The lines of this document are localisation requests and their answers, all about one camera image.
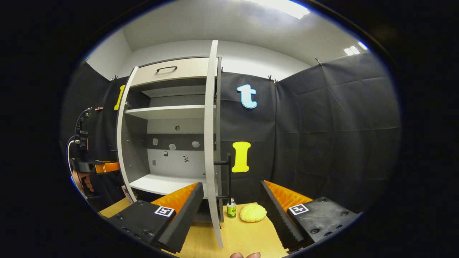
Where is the long ceiling light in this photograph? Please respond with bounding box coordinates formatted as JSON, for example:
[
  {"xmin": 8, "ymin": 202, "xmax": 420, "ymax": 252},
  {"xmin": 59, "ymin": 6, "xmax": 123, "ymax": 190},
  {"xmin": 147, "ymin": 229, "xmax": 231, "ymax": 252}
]
[{"xmin": 244, "ymin": 0, "xmax": 311, "ymax": 20}]

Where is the small ceiling light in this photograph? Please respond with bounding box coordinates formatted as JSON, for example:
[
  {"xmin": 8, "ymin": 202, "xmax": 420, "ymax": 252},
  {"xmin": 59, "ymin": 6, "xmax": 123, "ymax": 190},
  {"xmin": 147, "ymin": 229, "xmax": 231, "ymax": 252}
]
[{"xmin": 343, "ymin": 42, "xmax": 369, "ymax": 56}]

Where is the black backdrop cloth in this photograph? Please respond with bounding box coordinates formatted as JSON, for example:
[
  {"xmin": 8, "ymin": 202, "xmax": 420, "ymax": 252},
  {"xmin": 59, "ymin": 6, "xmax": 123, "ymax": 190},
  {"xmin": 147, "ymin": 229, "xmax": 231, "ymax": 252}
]
[{"xmin": 61, "ymin": 52, "xmax": 401, "ymax": 215}]

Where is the beige double-door shoe cabinet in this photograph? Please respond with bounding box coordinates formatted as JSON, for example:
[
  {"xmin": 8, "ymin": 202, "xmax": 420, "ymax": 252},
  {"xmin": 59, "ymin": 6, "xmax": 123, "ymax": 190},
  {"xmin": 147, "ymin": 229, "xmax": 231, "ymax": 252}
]
[{"xmin": 115, "ymin": 40, "xmax": 224, "ymax": 248}]

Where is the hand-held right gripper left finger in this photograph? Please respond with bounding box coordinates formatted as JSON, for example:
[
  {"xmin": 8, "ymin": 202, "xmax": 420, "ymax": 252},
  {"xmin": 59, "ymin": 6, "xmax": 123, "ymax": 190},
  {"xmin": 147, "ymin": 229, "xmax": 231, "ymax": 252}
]
[{"xmin": 108, "ymin": 182, "xmax": 205, "ymax": 254}]

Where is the black door handle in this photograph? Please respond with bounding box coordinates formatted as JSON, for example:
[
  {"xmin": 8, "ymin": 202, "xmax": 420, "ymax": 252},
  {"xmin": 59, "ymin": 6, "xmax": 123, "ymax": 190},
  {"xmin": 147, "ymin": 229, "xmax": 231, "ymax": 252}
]
[{"xmin": 214, "ymin": 153, "xmax": 232, "ymax": 205}]

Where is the beige cabinet door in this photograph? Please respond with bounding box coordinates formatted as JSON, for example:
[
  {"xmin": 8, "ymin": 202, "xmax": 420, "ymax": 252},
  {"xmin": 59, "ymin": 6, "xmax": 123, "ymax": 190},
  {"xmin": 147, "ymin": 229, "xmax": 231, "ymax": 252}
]
[
  {"xmin": 116, "ymin": 66, "xmax": 139, "ymax": 203},
  {"xmin": 204, "ymin": 40, "xmax": 224, "ymax": 248}
]

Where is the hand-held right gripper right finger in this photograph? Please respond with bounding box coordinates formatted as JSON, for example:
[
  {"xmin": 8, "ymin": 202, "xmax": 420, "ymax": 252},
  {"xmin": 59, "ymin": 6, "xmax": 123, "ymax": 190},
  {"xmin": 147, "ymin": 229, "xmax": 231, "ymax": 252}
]
[{"xmin": 260, "ymin": 180, "xmax": 361, "ymax": 253}]

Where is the beige cabinet drawer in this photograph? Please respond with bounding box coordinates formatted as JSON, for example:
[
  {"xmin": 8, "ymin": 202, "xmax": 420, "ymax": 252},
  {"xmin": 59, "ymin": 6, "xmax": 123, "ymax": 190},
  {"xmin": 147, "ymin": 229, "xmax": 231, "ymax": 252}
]
[{"xmin": 131, "ymin": 57, "xmax": 210, "ymax": 86}]

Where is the white cabinet shelf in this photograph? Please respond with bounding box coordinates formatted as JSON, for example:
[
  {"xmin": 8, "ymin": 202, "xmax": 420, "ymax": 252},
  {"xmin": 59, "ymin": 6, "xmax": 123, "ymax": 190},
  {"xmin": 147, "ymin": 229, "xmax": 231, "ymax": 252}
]
[
  {"xmin": 124, "ymin": 105, "xmax": 207, "ymax": 120},
  {"xmin": 129, "ymin": 174, "xmax": 208, "ymax": 200}
]

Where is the yellow textured bun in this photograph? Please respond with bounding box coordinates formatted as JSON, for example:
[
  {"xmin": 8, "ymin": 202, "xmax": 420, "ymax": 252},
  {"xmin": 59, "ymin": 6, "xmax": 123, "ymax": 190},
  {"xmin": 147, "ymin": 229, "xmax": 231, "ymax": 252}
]
[{"xmin": 240, "ymin": 204, "xmax": 267, "ymax": 223}]

